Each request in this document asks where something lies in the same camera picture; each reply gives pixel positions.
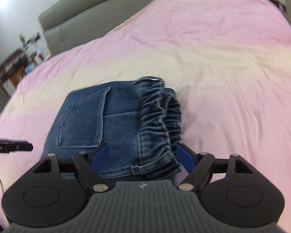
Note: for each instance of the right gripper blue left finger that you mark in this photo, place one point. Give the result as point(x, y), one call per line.
point(86, 165)

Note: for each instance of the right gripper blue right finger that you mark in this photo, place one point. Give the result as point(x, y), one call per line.
point(198, 167)

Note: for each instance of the blue denim jeans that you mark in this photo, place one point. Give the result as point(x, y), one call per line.
point(139, 121)

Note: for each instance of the white air purifier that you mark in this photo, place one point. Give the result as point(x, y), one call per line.
point(9, 87)

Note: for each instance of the wooden nightstand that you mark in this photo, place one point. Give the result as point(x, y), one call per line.
point(34, 61)

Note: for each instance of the pink floral bed sheet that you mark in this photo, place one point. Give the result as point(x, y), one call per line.
point(229, 62)

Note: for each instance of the green potted plant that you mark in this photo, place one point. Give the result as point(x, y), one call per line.
point(24, 42)

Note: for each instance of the grey upholstered headboard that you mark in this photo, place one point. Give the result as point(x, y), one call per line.
point(70, 23)

